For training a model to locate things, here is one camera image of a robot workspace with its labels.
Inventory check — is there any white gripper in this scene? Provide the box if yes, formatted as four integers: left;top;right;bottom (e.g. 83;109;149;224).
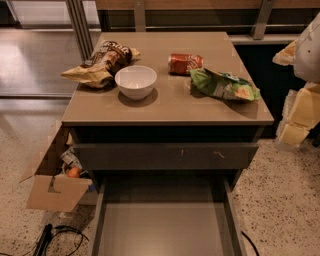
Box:
272;13;320;150

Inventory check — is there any green rice chip bag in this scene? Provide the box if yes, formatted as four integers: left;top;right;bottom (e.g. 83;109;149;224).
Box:
190;68;260;101

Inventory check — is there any closed top drawer front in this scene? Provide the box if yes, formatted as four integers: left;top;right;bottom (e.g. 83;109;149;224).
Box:
74;143;258;170

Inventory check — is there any grey drawer cabinet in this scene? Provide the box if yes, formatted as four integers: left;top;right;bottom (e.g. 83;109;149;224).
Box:
61;31;275;256

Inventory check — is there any brown yellow chip bag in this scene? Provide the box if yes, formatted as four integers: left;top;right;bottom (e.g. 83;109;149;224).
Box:
61;40;140;89

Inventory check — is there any open middle drawer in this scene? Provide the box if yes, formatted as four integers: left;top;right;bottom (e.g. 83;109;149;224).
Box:
88;176;247;256

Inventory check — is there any red soda can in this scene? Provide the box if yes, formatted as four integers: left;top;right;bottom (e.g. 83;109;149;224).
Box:
168;53;203;75

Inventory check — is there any white ceramic bowl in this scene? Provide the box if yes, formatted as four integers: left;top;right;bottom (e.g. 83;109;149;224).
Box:
115;65;157;100

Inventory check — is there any crumpled packet in box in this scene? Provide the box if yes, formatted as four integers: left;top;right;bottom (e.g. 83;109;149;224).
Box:
61;147;82;169

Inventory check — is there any orange fruit in box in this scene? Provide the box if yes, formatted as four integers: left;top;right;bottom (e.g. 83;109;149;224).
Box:
67;167;81;178

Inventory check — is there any open cardboard box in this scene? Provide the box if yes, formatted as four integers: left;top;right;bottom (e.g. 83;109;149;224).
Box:
21;121;97;212

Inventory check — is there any black cable right floor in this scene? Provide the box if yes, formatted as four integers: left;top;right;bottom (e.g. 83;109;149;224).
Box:
241;230;261;256

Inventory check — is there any metal railing frame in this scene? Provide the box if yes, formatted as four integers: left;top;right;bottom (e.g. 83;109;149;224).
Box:
62;0;320;59

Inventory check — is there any black cable on floor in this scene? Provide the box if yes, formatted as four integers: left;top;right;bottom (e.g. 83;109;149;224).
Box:
0;223;90;256

